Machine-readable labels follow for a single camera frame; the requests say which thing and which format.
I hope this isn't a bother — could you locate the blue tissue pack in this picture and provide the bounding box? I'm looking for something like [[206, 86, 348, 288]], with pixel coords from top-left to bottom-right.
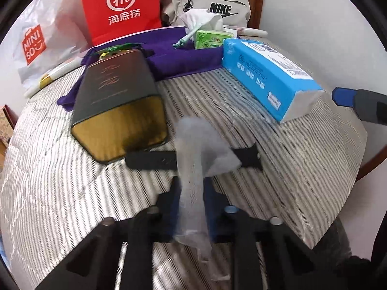
[[222, 39, 324, 123]]

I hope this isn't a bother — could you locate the black watch strap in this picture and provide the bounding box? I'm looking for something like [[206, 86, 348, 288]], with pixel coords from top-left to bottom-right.
[[125, 143, 263, 171]]

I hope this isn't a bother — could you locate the green wet wipes pack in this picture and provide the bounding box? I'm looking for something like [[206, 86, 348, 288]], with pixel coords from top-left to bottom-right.
[[195, 30, 233, 50]]

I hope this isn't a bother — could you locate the yellow black fabric item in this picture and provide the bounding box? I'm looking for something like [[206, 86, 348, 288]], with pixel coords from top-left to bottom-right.
[[99, 52, 110, 60]]

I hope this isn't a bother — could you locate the green snack packet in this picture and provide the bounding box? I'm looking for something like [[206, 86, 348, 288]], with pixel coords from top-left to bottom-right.
[[91, 43, 149, 57]]

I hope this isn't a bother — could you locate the white tissue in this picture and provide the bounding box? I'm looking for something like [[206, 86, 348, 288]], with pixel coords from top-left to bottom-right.
[[172, 8, 223, 49]]

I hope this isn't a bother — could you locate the dark green tin box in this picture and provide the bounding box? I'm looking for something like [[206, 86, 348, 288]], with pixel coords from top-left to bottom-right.
[[70, 49, 169, 164]]

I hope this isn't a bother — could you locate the striped grey bed sheet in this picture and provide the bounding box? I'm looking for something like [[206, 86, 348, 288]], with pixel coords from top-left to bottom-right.
[[1, 69, 367, 289]]

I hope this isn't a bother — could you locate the white Nike bag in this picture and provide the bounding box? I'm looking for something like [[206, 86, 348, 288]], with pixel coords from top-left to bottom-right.
[[160, 0, 251, 27]]

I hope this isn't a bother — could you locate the purple fuzzy blanket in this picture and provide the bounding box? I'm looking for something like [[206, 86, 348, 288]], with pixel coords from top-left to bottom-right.
[[56, 26, 230, 112]]

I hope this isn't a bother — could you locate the rolled white floral mat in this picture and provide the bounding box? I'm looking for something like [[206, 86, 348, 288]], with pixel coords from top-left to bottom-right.
[[24, 56, 83, 98]]

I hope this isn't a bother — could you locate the brown patterned box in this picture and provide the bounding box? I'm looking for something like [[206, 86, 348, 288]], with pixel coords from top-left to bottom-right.
[[0, 105, 18, 148]]

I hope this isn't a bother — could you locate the red Hi paper bag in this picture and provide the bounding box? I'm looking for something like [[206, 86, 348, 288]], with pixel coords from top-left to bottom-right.
[[82, 0, 161, 45]]

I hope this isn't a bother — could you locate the white Miniso plastic bag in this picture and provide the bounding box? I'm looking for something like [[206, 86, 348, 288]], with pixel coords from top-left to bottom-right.
[[11, 0, 87, 88]]

